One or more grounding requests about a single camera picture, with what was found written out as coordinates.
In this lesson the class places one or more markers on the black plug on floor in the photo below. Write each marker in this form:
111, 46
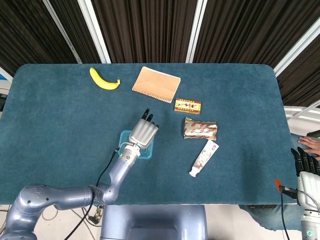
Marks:
95, 218

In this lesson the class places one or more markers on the yellow banana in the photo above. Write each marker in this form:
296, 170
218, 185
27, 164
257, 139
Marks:
103, 83

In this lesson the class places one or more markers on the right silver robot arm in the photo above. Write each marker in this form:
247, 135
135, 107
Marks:
310, 225

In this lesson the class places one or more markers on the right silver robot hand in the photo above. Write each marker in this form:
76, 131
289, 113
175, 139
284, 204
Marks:
310, 190

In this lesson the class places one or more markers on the teal-rimmed clear plastic container lid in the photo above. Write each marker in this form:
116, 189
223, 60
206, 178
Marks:
124, 137

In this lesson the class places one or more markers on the white toothpaste tube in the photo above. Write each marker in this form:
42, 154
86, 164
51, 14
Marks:
203, 158

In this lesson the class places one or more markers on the bystander bare hand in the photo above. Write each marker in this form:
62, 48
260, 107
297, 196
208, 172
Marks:
312, 145

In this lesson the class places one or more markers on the white metal frame rail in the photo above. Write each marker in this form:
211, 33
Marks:
295, 109

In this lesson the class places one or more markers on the yellow red small carton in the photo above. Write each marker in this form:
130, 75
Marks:
187, 106

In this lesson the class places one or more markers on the blue-grey robot torso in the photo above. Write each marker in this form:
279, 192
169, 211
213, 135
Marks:
155, 222

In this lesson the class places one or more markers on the white metal frame post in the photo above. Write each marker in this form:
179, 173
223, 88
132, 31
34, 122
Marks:
95, 32
300, 47
196, 32

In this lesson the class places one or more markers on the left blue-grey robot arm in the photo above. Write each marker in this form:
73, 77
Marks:
120, 172

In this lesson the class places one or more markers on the teal table cloth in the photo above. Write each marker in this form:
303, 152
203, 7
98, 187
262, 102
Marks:
225, 162

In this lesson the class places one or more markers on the dark brown curtain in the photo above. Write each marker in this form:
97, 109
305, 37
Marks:
150, 30

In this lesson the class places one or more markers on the tan spiral notebook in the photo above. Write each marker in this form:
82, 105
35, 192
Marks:
156, 83

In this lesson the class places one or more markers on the thin grey frame post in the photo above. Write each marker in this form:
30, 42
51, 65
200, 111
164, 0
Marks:
62, 32

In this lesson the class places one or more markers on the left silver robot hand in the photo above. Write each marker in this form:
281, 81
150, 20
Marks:
142, 133

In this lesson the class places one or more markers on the gold red foil packet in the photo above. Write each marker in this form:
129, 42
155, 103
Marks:
200, 128

